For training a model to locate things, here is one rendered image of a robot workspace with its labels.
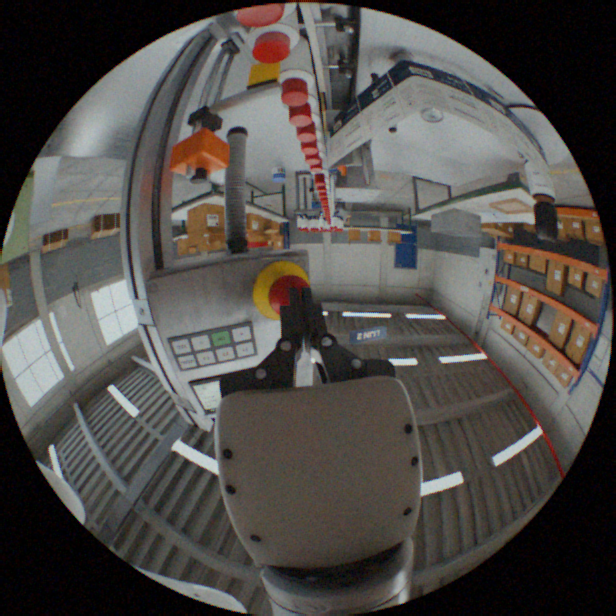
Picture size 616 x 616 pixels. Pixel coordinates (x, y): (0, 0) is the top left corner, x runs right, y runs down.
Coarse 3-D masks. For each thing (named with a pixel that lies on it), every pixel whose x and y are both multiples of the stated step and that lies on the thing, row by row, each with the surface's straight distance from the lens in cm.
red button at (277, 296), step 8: (280, 280) 15; (288, 280) 15; (296, 280) 15; (304, 280) 16; (272, 288) 15; (280, 288) 14; (272, 296) 15; (280, 296) 14; (288, 296) 14; (272, 304) 15; (280, 304) 15; (288, 304) 15
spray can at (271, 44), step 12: (276, 24) 25; (288, 24) 26; (252, 36) 26; (264, 36) 23; (276, 36) 23; (288, 36) 25; (252, 48) 27; (264, 48) 22; (276, 48) 22; (288, 48) 22; (264, 60) 23; (276, 60) 23
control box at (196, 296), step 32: (224, 256) 18; (256, 256) 17; (288, 256) 17; (160, 288) 17; (192, 288) 17; (224, 288) 16; (256, 288) 17; (160, 320) 18; (192, 320) 17; (224, 320) 17; (256, 320) 18
